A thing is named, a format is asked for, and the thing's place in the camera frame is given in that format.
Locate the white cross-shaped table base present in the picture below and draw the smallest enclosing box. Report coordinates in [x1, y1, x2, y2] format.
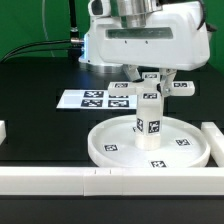
[107, 71, 196, 101]

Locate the white front fence bar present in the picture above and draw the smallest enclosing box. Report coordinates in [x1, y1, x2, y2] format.
[0, 167, 224, 196]

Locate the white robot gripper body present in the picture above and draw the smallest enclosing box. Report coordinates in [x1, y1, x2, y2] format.
[87, 1, 210, 70]

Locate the white left fence bar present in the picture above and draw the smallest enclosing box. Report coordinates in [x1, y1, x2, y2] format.
[0, 120, 6, 145]

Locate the white fence bar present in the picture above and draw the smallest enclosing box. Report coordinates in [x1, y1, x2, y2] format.
[0, 167, 224, 196]
[201, 122, 224, 168]
[0, 120, 6, 145]

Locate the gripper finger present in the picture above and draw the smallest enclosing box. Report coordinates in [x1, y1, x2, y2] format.
[157, 68, 177, 97]
[123, 64, 141, 82]

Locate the white marker tag sheet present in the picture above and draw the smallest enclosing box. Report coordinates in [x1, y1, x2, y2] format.
[57, 90, 137, 110]

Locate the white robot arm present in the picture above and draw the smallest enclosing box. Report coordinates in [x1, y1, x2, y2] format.
[79, 0, 210, 81]

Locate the black cable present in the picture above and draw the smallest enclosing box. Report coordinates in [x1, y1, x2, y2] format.
[0, 37, 84, 64]

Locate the thin white cable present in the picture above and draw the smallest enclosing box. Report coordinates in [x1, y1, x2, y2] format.
[41, 0, 56, 58]

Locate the white round table top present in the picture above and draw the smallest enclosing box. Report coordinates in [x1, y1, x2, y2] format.
[88, 115, 210, 168]

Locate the white right fence bar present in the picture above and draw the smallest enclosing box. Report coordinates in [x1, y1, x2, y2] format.
[201, 122, 224, 168]

